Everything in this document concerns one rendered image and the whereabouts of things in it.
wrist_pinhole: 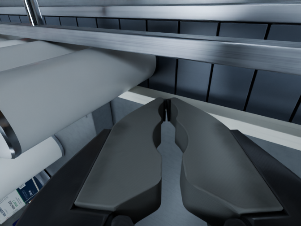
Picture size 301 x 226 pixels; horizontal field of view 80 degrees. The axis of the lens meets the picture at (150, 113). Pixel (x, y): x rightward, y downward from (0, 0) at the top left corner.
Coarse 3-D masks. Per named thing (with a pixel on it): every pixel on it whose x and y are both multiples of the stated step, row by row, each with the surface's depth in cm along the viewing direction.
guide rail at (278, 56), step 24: (0, 24) 20; (24, 24) 18; (120, 48) 13; (144, 48) 12; (168, 48) 11; (192, 48) 10; (216, 48) 9; (240, 48) 9; (264, 48) 8; (288, 48) 8; (288, 72) 8
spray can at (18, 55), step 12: (0, 48) 15; (12, 48) 16; (24, 48) 16; (36, 48) 17; (48, 48) 17; (60, 48) 18; (72, 48) 19; (84, 48) 20; (0, 60) 14; (12, 60) 15; (24, 60) 15; (36, 60) 16
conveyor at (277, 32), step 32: (160, 32) 19; (192, 32) 17; (224, 32) 16; (256, 32) 15; (288, 32) 14; (160, 64) 21; (192, 64) 19; (192, 96) 21; (224, 96) 19; (256, 96) 17; (288, 96) 16
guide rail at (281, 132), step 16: (128, 96) 21; (144, 96) 20; (160, 96) 20; (176, 96) 20; (208, 112) 17; (224, 112) 17; (240, 112) 17; (240, 128) 16; (256, 128) 15; (272, 128) 14; (288, 128) 14; (288, 144) 14
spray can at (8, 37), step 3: (0, 36) 26; (3, 36) 26; (6, 36) 27; (9, 36) 27; (12, 36) 27; (15, 36) 27; (0, 39) 26; (3, 39) 26; (6, 39) 26; (9, 39) 27; (12, 39) 27
